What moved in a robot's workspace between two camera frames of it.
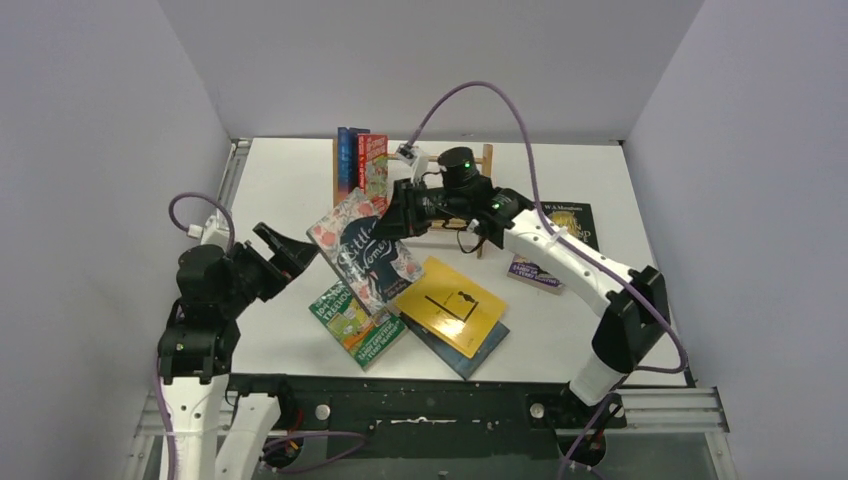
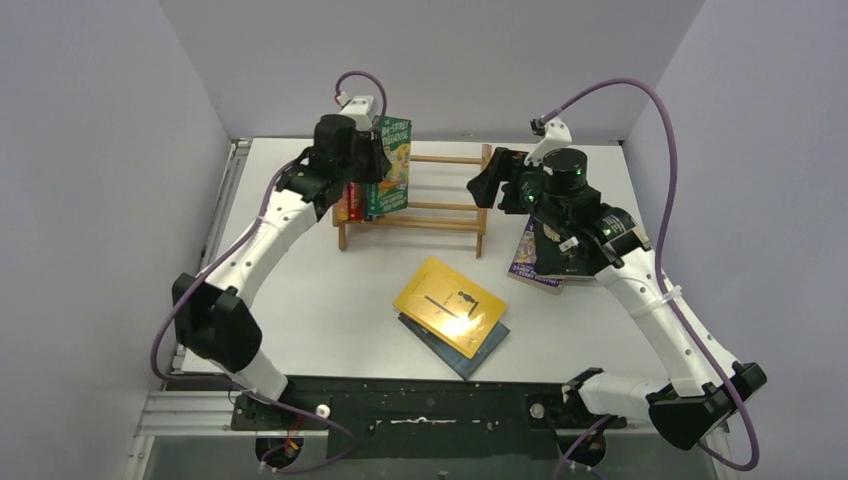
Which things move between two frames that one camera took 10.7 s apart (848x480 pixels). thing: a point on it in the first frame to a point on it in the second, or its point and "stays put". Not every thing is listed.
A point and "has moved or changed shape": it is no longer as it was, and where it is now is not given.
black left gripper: (290, 258) to (379, 166)
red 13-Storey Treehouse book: (373, 169) has moved or changed shape
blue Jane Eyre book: (348, 159) has moved or changed shape
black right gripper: (404, 209) to (502, 176)
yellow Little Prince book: (462, 312) stays put
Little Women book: (378, 268) to (371, 200)
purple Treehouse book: (531, 271) stays put
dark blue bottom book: (460, 364) stays put
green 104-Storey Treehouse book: (345, 318) to (393, 191)
